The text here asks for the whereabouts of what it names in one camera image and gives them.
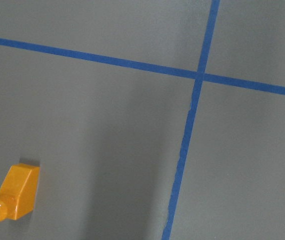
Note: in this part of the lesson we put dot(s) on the orange trapezoid block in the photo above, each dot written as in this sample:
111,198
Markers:
18,191

